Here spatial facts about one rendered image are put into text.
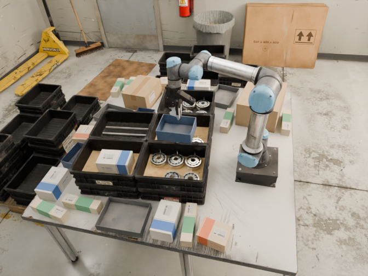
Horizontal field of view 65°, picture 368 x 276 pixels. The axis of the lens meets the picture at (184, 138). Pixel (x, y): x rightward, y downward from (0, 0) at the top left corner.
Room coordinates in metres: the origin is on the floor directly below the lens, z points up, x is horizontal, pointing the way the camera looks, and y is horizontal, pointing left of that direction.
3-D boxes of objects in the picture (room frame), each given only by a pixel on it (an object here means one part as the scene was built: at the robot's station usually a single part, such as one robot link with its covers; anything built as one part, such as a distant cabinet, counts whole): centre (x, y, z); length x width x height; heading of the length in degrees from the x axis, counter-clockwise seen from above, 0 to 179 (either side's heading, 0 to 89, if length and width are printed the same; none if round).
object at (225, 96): (2.08, -0.37, 0.73); 0.27 x 0.20 x 0.05; 149
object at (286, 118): (1.66, -0.78, 0.73); 0.24 x 0.06 x 0.06; 161
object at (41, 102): (2.58, 1.45, 0.37); 0.40 x 0.30 x 0.45; 163
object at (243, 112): (1.83, -0.63, 0.80); 0.40 x 0.30 x 0.20; 153
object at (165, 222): (0.90, 0.14, 0.74); 0.20 x 0.12 x 0.09; 162
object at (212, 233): (0.79, -0.12, 0.74); 0.16 x 0.12 x 0.07; 62
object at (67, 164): (1.48, 0.75, 0.74); 0.20 x 0.15 x 0.07; 156
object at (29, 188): (1.69, 1.30, 0.26); 0.40 x 0.30 x 0.23; 163
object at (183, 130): (1.27, 0.04, 1.10); 0.20 x 0.15 x 0.07; 73
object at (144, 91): (2.15, 0.32, 0.78); 0.30 x 0.22 x 0.16; 156
